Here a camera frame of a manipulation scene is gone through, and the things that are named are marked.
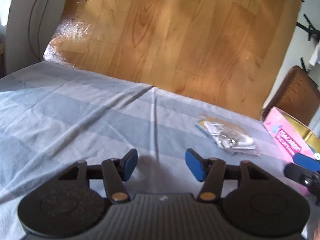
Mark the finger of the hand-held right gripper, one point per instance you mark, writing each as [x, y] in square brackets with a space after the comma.
[305, 160]

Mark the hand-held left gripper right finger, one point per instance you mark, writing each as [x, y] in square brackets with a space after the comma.
[193, 163]

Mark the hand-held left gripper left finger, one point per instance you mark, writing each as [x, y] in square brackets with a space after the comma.
[130, 165]

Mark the pink tin box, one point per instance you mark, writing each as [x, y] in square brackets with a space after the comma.
[287, 140]

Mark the light blue checked bedsheet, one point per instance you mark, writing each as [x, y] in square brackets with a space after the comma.
[75, 117]

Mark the clear plastic packet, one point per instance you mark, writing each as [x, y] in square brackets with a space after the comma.
[230, 137]

